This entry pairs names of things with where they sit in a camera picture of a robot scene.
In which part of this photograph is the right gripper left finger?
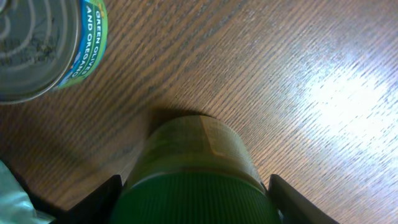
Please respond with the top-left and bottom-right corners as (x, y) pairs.
(57, 175), (123, 224)

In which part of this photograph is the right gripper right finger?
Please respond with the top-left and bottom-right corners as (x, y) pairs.
(268, 174), (338, 224)

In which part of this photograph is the mint green wipes packet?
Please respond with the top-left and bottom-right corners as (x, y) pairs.
(1, 161), (55, 224)

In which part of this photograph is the glass jar green lid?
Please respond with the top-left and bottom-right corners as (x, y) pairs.
(109, 116), (280, 224)

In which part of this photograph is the tin can green label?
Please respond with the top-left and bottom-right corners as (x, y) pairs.
(1, 0), (108, 105)

